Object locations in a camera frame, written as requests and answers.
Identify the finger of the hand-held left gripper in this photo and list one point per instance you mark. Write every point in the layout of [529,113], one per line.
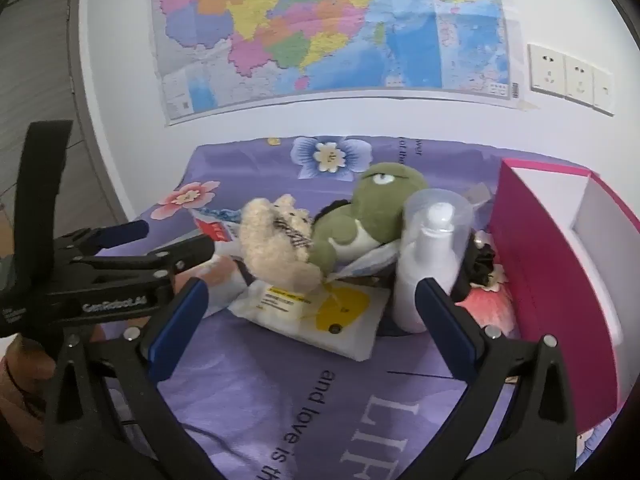
[190,252]
[125,231]

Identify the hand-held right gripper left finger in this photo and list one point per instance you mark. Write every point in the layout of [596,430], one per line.
[180,330]

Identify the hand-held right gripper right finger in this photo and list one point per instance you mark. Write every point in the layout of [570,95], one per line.
[445,320]

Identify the black cloth scrunchie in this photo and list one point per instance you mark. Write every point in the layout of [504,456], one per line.
[480,265]

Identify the beige teddy bear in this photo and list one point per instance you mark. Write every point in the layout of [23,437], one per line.
[270,245]

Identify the white tissue pack yellow print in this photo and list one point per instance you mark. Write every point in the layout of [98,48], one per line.
[345,330]

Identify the pink cardboard box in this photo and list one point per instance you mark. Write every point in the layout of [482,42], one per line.
[540,285]

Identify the green plush turtle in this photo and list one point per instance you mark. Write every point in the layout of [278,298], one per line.
[375,210]

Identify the person's left hand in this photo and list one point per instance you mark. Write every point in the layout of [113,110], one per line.
[30,365]

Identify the red and white packet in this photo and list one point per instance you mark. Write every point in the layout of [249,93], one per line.
[215,230]

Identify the peach tissue pack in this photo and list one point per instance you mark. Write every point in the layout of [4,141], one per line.
[220,280]

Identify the white bottle with clear cap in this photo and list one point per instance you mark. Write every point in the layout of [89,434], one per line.
[425,260]

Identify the purple floral bedsheet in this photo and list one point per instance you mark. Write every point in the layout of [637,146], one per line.
[280,360]

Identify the grey wooden door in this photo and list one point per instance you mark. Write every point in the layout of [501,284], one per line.
[40,60]

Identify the colourful wall map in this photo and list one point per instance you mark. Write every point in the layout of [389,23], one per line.
[300,35]

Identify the white wall socket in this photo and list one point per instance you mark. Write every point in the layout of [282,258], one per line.
[580,80]
[547,69]

